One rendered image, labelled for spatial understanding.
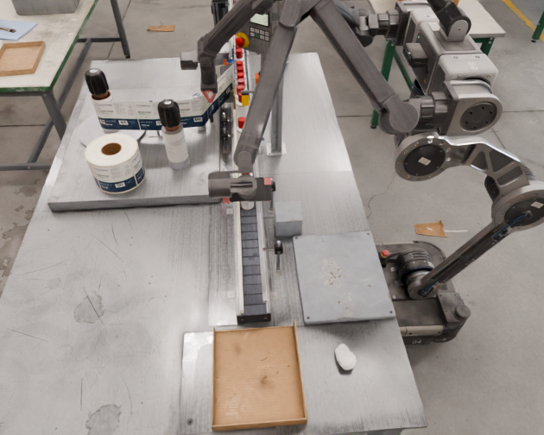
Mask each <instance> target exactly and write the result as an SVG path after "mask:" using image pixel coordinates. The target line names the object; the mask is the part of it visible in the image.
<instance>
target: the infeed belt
mask: <svg viewBox="0 0 544 435"><path fill-rule="evenodd" d="M244 58H245V71H246V80H247V89H248V90H249V89H250V88H249V77H248V66H247V56H244ZM239 205H240V227H241V250H242V272H243V294H244V313H241V317H242V316H255V315H267V308H266V303H263V289H262V277H261V265H260V253H259V242H258V229H257V217H256V202H254V207H253V209H251V210H249V211H246V210H244V209H242V207H241V201H239Z"/></svg>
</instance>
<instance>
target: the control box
mask: <svg viewBox="0 0 544 435"><path fill-rule="evenodd" d="M268 11H269V28H267V27H264V26H261V25H257V24H255V23H251V22H250V21H248V22H247V23H246V24H245V25H244V26H243V27H242V28H241V29H239V30H238V31H237V32H236V38H238V37H243V38H244V46H243V47H240V48H242V49H246V50H249V51H251V52H255V53H258V54H263V55H266V53H267V50H268V47H269V42H268V41H263V40H259V39H257V38H253V37H250V26H251V27H254V28H259V29H263V30H266V31H269V32H270V39H271V36H272V21H273V13H272V7H271V8H270V9H269V10H268Z"/></svg>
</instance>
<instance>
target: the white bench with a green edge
mask: <svg viewBox="0 0 544 435"><path fill-rule="evenodd" d="M110 1H111V7H112V10H113V14H114V17H115V21H116V24H117V30H118V33H119V36H107V37H79V36H80V34H81V32H82V31H83V29H84V27H85V25H86V23H87V21H88V19H89V17H90V15H91V13H92V11H93V9H94V7H95V5H96V3H97V2H98V0H80V2H79V5H78V8H77V9H76V11H75V13H72V14H52V15H33V16H19V15H18V14H17V13H16V10H15V8H14V6H13V3H12V2H11V1H10V0H0V19H1V20H10V21H18V22H35V23H37V24H38V25H37V26H36V27H35V28H33V29H32V30H31V31H29V32H28V33H27V34H26V35H24V36H23V38H21V39H20V40H19V41H3V40H0V48H1V46H2V45H3V43H15V42H29V41H44V42H45V45H46V46H45V49H44V51H43V54H42V56H41V60H40V62H39V65H38V67H37V68H36V71H35V74H26V75H16V76H3V77H0V97H29V96H41V97H42V99H43V102H44V104H45V105H46V107H47V111H48V113H49V115H50V117H49V119H48V120H47V123H46V125H45V127H44V129H43V131H42V132H41V136H40V138H39V140H38V142H37V143H36V145H35V148H34V150H33V152H32V154H31V155H30V157H29V159H28V162H27V163H0V171H12V170H41V169H51V166H52V165H53V163H52V162H36V161H37V159H38V157H39V155H40V152H41V150H42V148H43V146H44V144H45V142H46V140H47V137H48V135H49V133H50V131H51V129H52V127H53V126H54V127H55V128H56V130H57V133H58V135H59V137H60V140H62V138H63V135H64V133H65V131H66V123H65V121H64V118H63V116H62V115H61V112H60V110H61V107H62V105H63V104H64V102H65V100H66V97H67V94H68V92H69V91H70V89H71V87H72V85H73V81H74V80H75V78H76V76H77V74H78V72H79V69H80V67H81V65H82V63H83V60H84V58H85V56H86V54H87V51H88V49H89V47H90V45H91V44H92V42H117V41H121V43H122V47H123V53H124V55H126V56H125V57H126V58H130V48H129V44H128V41H127V37H126V34H125V30H124V26H123V20H122V17H121V13H120V9H119V6H118V2H117V0H110ZM80 42H85V45H84V46H83V49H82V51H81V53H80V55H79V57H78V59H77V61H76V63H75V65H74V68H73V70H72V72H71V74H70V76H69V78H68V80H67V82H66V84H65V86H64V88H63V90H62V93H61V94H60V97H59V99H58V101H57V102H56V100H55V97H54V92H53V87H54V85H55V83H56V81H57V79H58V77H59V76H60V73H61V71H62V69H63V67H64V65H65V64H66V61H67V60H68V58H69V56H70V54H71V52H72V50H73V48H74V46H75V44H76V43H80Z"/></svg>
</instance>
